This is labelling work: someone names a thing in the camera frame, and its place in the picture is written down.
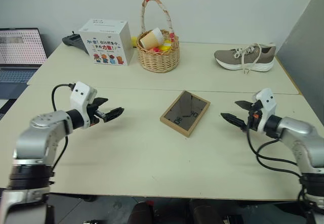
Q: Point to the grey partition panel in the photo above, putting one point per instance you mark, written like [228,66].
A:
[303,52]

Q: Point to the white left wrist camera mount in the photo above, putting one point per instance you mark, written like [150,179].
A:
[79,96]

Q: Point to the dark rounded shape with red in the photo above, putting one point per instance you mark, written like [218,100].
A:
[141,212]

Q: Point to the grey laptop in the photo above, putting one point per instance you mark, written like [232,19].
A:
[19,47]

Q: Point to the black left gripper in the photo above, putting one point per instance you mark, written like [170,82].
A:
[93,114]

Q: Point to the woven wicker basket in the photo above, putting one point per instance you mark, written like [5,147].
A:
[158,59]

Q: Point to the orange toy piece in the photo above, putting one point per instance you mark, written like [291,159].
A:
[154,49]

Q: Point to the brown ribbed paper cup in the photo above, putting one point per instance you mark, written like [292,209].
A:
[152,39]

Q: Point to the wooden framed digital clock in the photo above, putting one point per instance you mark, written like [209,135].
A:
[184,114]

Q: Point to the taupe sneaker with white sole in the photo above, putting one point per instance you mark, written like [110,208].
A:
[244,57]

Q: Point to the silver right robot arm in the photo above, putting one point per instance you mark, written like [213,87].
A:
[298,138]

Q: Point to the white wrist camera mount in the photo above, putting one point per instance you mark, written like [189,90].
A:
[268,105]
[79,96]

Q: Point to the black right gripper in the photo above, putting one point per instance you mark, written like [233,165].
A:
[253,120]

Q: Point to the black handheld controller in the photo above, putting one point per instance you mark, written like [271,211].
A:
[73,41]

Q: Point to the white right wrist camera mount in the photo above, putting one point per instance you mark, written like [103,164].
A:
[268,105]

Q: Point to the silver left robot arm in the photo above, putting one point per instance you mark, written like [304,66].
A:
[38,138]

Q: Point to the white printed cardboard box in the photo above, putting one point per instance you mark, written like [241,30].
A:
[108,44]

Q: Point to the small yellow object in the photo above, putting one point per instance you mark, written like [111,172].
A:
[133,42]

